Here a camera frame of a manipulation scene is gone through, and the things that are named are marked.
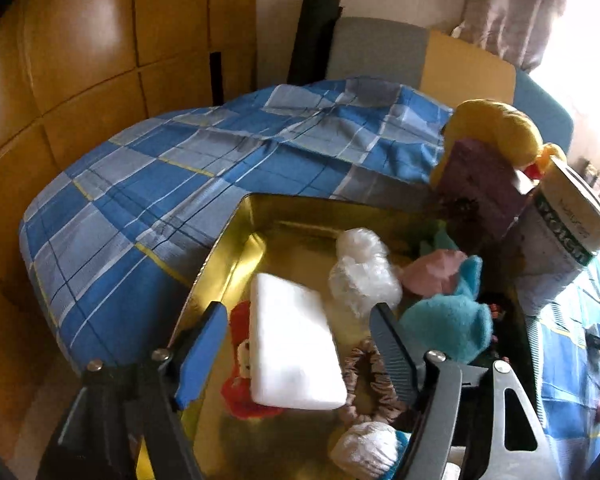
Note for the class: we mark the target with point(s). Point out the brown wooden wardrobe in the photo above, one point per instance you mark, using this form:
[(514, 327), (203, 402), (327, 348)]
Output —
[(80, 35)]

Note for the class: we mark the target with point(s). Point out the black rolled mat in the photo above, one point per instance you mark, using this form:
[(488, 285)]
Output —
[(312, 40)]

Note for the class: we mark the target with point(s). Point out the teal yellow grey headboard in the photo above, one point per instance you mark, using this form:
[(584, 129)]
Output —
[(380, 50)]

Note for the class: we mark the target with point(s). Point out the beige curtain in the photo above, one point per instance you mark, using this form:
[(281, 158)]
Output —
[(510, 5)]

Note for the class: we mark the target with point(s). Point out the blue plaid blanket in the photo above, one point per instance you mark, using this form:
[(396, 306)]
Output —
[(155, 185)]

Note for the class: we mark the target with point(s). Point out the red plush toy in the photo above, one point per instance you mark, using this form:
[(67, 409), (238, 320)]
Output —
[(237, 400)]

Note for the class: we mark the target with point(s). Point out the pink plush cloth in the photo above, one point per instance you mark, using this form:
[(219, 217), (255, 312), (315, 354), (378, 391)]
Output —
[(430, 272)]

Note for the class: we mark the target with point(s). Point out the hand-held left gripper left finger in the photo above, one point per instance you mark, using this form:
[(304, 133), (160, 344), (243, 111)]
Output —
[(200, 355)]

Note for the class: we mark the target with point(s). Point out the yellow giraffe plush toy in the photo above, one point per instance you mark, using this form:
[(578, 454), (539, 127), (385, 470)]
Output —
[(495, 125)]

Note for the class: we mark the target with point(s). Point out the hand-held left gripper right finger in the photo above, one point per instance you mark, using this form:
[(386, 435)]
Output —
[(395, 355)]

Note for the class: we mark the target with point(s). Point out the bright window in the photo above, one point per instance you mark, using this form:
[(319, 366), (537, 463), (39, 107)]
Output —
[(590, 60)]

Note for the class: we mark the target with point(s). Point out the teal fleece plush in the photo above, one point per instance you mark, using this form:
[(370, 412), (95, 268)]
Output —
[(445, 325)]

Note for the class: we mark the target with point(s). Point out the brown satin scrunchie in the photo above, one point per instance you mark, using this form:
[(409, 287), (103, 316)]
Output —
[(375, 412)]

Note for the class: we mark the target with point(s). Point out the gold metal tin tray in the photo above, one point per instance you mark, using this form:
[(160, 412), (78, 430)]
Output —
[(290, 245)]

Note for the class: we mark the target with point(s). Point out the protein paper cup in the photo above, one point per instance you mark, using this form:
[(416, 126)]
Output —
[(545, 240)]

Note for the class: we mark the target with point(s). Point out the white foam block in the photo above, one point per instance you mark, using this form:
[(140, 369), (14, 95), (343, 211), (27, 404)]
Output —
[(295, 345)]

